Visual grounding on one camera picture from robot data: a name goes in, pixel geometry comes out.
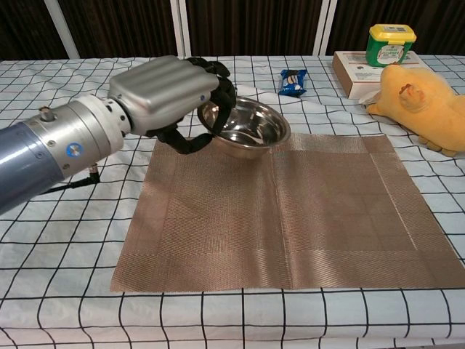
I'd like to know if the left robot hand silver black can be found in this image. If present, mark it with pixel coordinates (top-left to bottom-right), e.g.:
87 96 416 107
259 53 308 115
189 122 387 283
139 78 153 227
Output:
108 55 239 156

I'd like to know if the stainless steel bowl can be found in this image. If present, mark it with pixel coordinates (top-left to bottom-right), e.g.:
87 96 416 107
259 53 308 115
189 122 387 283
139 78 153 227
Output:
197 96 291 161

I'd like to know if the brown woven placemat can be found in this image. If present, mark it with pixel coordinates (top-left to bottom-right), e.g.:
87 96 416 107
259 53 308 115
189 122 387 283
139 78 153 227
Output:
110 132 465 292

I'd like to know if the white and orange box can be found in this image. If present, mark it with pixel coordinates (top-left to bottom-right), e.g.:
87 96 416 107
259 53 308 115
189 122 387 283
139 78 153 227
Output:
332 49 433 100

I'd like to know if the white grid tablecloth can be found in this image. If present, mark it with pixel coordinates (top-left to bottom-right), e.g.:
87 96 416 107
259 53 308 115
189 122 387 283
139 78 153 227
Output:
0 54 465 349

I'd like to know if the blue cookie packet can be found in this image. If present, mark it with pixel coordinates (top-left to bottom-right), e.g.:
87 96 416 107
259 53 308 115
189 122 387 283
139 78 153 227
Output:
278 68 308 98

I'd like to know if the green tub with yellow lid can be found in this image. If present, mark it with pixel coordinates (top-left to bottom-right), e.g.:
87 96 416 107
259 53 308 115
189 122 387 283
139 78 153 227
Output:
365 23 417 68

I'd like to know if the yellow plush toy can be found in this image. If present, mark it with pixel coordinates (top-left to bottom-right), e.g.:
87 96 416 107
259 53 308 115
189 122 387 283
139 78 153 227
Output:
359 62 465 158

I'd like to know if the white partition post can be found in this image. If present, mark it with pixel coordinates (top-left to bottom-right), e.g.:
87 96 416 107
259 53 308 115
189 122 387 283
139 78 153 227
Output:
312 0 339 56
43 0 79 59
170 0 193 57

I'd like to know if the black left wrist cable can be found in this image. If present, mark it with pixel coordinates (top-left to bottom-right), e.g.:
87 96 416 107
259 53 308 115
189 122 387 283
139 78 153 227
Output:
45 164 102 193

